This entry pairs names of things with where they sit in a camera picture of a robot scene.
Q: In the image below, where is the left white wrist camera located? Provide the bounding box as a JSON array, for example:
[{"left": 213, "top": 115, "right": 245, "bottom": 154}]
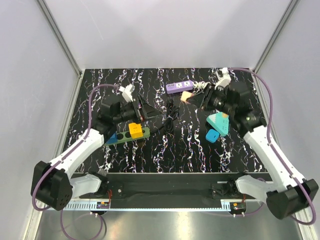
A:
[{"left": 119, "top": 84, "right": 135, "bottom": 103}]

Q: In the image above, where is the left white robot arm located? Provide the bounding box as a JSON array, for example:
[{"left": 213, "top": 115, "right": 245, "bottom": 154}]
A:
[{"left": 30, "top": 95, "right": 161, "bottom": 211}]

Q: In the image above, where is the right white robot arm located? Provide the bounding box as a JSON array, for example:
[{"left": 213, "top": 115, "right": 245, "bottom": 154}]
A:
[{"left": 186, "top": 82, "right": 319, "bottom": 224}]

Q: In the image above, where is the pink plug adapter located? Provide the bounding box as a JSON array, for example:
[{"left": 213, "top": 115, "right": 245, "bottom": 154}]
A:
[{"left": 180, "top": 91, "right": 194, "bottom": 103}]

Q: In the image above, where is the white coiled cable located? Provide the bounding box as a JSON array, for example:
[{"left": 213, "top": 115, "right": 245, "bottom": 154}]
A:
[{"left": 192, "top": 80, "right": 211, "bottom": 91}]

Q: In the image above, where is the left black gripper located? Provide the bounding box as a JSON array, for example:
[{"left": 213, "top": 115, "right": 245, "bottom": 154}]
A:
[{"left": 113, "top": 95, "right": 162, "bottom": 125}]

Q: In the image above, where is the black power strip cable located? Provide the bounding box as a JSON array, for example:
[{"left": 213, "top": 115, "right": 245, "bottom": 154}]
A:
[{"left": 148, "top": 98, "right": 181, "bottom": 135}]

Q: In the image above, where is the teal triangular power strip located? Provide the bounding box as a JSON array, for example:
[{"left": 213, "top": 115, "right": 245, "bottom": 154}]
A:
[{"left": 206, "top": 112, "right": 230, "bottom": 137}]

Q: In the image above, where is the yellow cube socket adapter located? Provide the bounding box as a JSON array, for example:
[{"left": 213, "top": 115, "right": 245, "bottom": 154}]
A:
[{"left": 128, "top": 122, "right": 144, "bottom": 139}]

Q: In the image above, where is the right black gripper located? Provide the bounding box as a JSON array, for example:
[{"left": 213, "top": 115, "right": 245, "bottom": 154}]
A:
[{"left": 187, "top": 83, "right": 235, "bottom": 116}]

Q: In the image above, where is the light blue plug adapter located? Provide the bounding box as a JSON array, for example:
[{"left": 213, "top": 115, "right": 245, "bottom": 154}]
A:
[{"left": 205, "top": 129, "right": 220, "bottom": 143}]

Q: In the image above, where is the green power strip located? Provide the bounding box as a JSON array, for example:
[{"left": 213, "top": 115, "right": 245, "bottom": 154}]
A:
[{"left": 104, "top": 127, "right": 150, "bottom": 146}]

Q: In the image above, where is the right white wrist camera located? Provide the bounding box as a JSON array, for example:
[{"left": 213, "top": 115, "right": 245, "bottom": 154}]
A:
[{"left": 214, "top": 67, "right": 231, "bottom": 91}]

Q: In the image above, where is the white slotted cable duct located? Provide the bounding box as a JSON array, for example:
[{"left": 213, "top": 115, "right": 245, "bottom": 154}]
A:
[{"left": 64, "top": 201, "right": 111, "bottom": 211}]

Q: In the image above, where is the purple power strip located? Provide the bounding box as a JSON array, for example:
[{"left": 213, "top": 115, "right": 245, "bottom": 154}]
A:
[{"left": 165, "top": 80, "right": 194, "bottom": 94}]

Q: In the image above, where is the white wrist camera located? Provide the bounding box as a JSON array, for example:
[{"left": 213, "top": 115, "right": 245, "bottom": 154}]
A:
[
  {"left": 214, "top": 67, "right": 231, "bottom": 91},
  {"left": 119, "top": 84, "right": 135, "bottom": 103}
]

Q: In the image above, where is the blue cube socket adapter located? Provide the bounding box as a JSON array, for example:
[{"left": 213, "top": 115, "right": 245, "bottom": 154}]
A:
[{"left": 106, "top": 133, "right": 118, "bottom": 145}]

